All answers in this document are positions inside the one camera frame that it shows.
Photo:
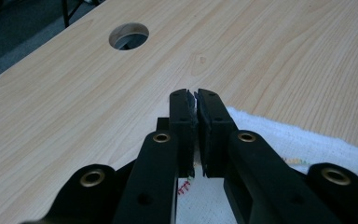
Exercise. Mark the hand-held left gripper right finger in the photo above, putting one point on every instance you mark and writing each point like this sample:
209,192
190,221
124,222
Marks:
254,180

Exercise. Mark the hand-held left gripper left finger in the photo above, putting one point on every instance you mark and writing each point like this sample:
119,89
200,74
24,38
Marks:
155,174

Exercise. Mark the white towel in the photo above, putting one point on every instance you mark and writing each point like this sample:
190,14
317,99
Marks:
295,146

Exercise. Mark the black folding chair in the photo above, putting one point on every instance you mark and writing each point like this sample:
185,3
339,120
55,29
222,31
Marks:
70,11

